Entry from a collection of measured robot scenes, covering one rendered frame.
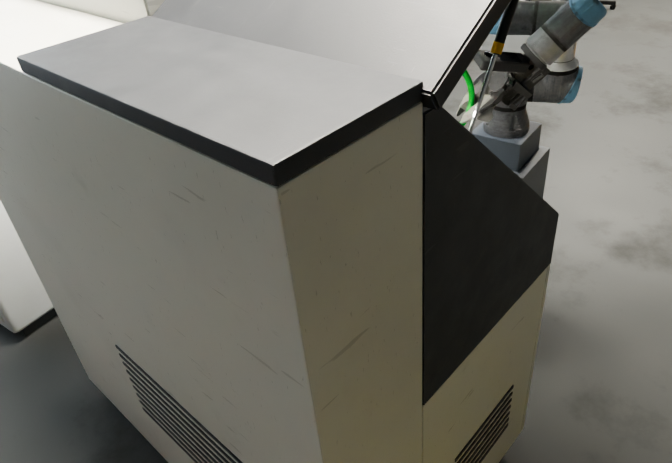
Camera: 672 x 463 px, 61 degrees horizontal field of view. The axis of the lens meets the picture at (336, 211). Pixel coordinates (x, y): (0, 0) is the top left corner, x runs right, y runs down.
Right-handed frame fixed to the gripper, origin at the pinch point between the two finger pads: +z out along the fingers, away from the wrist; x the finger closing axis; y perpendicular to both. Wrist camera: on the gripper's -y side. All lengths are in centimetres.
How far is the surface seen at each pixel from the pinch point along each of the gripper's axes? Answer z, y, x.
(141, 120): 18, -68, -31
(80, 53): 31, -74, -2
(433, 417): 43, 14, -52
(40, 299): 198, -26, 69
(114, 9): 35, -68, 29
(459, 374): 35, 17, -45
